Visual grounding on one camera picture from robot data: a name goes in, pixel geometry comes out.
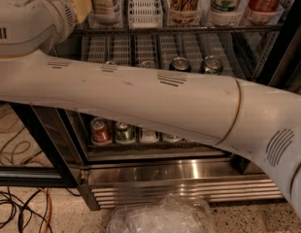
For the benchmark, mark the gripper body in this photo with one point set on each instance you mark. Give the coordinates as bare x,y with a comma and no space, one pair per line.
63,14

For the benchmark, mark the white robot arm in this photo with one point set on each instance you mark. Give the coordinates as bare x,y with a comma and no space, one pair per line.
258,122

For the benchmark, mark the white beige bottle top shelf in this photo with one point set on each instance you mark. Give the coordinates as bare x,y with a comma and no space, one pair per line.
106,11

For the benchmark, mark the empty white tray top shelf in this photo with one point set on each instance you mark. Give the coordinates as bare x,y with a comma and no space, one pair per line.
145,14

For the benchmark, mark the silver can middle shelf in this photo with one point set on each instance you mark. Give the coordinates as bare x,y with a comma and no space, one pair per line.
111,62

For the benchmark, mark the red Coca-Cola can middle shelf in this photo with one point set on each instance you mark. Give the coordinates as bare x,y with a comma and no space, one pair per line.
148,64

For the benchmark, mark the blue Pepsi can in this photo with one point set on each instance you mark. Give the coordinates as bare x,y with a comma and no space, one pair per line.
180,64

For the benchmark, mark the red can bottom shelf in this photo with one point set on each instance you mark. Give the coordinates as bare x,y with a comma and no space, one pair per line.
100,132

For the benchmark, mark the green can bottom shelf left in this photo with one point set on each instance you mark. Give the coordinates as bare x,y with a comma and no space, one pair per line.
125,133

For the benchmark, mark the green can middle shelf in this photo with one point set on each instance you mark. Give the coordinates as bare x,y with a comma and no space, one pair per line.
211,65

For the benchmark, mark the open glass fridge door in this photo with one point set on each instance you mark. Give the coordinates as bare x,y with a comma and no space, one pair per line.
36,148

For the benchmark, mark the white green can bottom shelf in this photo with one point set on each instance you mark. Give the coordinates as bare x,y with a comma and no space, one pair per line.
171,138

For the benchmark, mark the stainless steel fridge base grille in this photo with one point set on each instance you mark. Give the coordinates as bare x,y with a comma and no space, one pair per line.
213,180

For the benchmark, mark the empty white tray middle left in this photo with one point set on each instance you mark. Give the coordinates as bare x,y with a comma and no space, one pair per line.
94,49

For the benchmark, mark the clear plastic bag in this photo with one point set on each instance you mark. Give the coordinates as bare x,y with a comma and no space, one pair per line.
172,214

